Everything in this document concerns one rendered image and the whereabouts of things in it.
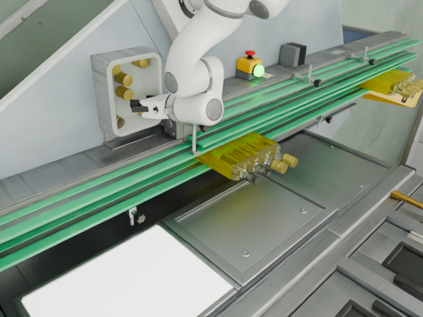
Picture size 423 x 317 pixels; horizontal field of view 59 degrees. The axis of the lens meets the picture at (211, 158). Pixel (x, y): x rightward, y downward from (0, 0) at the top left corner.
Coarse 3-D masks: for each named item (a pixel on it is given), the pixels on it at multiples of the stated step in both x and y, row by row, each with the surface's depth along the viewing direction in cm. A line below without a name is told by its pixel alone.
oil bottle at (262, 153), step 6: (240, 138) 129; (246, 138) 129; (240, 144) 126; (246, 144) 126; (252, 144) 126; (258, 144) 126; (252, 150) 123; (258, 150) 122; (264, 150) 123; (258, 156) 121; (264, 156) 121; (270, 156) 124; (264, 162) 122
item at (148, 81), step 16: (112, 64) 97; (128, 64) 109; (160, 64) 108; (112, 80) 99; (144, 80) 115; (160, 80) 110; (112, 96) 101; (144, 96) 118; (112, 112) 103; (128, 112) 116; (128, 128) 111; (144, 128) 114
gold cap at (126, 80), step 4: (120, 72) 107; (116, 76) 107; (120, 76) 106; (124, 76) 105; (128, 76) 106; (116, 80) 107; (120, 80) 106; (124, 80) 105; (128, 80) 106; (132, 80) 107; (124, 84) 106; (128, 84) 107
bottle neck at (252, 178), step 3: (243, 171) 115; (246, 171) 114; (243, 174) 114; (246, 174) 114; (249, 174) 113; (252, 174) 113; (243, 177) 115; (246, 177) 113; (249, 177) 113; (252, 177) 112; (255, 177) 112; (258, 177) 113; (246, 180) 114; (249, 180) 113; (252, 180) 112; (255, 180) 114; (258, 180) 114; (252, 183) 112; (255, 183) 113
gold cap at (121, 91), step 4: (116, 88) 109; (120, 88) 109; (124, 88) 108; (116, 92) 109; (120, 92) 108; (124, 92) 107; (128, 92) 108; (132, 92) 109; (120, 96) 109; (124, 96) 107; (128, 96) 108; (132, 96) 109; (128, 100) 109
